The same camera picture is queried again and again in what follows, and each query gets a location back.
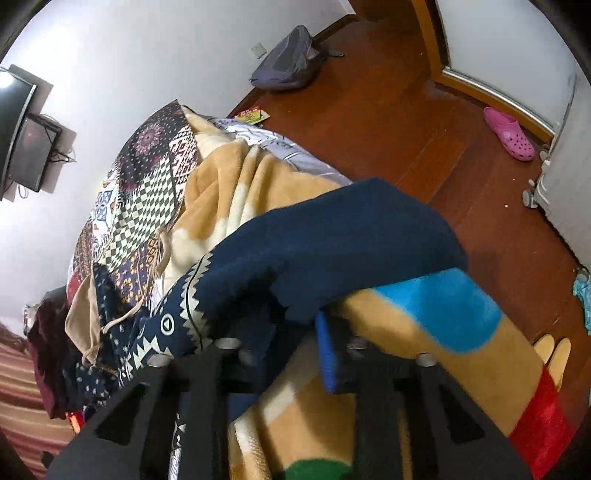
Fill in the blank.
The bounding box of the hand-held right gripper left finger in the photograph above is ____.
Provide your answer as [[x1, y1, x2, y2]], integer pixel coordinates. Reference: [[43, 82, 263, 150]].
[[46, 338, 254, 480]]

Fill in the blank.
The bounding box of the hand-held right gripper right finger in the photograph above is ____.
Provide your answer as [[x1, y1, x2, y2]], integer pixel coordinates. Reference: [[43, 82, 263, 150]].
[[315, 311, 533, 480]]

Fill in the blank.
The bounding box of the navy patterned knit sweater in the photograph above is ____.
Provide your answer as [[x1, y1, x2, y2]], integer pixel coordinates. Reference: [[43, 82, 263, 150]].
[[117, 178, 467, 480]]

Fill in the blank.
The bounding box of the navy floral cloth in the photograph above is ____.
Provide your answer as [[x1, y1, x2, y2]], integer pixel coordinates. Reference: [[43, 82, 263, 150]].
[[62, 265, 158, 411]]

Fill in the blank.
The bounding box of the maroon folded garment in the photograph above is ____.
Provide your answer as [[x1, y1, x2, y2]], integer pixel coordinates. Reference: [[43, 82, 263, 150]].
[[27, 286, 77, 421]]

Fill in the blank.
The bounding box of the striped curtain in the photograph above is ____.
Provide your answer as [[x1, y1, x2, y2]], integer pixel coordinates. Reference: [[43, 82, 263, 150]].
[[0, 323, 77, 457]]

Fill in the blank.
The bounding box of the patchwork patterned bedsheet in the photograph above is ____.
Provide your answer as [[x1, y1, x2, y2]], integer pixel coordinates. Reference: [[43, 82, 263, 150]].
[[67, 100, 201, 305]]

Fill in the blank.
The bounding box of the tan colourful fleece blanket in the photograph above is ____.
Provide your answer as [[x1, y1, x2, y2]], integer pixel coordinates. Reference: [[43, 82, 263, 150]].
[[161, 113, 578, 480]]

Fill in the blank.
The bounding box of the yellow slipper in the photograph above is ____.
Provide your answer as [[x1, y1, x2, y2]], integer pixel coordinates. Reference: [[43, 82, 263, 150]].
[[531, 333, 556, 370], [551, 338, 573, 388]]

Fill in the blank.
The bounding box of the grey striped quilt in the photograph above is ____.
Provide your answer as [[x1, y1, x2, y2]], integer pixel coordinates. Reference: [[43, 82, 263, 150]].
[[208, 117, 354, 185]]

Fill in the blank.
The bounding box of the yellow red packet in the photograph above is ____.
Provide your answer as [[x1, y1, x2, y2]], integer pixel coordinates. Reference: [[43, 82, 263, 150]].
[[235, 107, 271, 126]]

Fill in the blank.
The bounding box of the teal cloth item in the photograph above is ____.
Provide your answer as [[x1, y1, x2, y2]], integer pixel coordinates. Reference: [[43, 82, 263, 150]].
[[573, 268, 591, 335]]

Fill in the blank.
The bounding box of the pink clog shoe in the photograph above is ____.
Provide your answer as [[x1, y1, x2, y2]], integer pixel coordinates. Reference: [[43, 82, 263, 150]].
[[484, 106, 537, 161]]

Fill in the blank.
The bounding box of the small black monitor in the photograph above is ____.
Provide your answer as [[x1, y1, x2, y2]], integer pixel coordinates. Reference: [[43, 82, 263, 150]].
[[8, 113, 63, 192]]

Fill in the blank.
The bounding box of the grey purple backpack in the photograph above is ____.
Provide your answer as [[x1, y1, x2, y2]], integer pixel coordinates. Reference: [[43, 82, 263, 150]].
[[249, 25, 345, 90]]

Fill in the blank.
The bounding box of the beige drawstring garment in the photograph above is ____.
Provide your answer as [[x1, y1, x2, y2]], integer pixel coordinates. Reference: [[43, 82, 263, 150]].
[[65, 228, 174, 370]]

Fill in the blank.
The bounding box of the wall-mounted television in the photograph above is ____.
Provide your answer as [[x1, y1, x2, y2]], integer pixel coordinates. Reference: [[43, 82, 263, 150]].
[[0, 67, 38, 201]]

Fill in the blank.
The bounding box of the wooden door frame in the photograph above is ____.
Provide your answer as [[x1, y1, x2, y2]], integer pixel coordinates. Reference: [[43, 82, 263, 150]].
[[411, 0, 555, 144]]

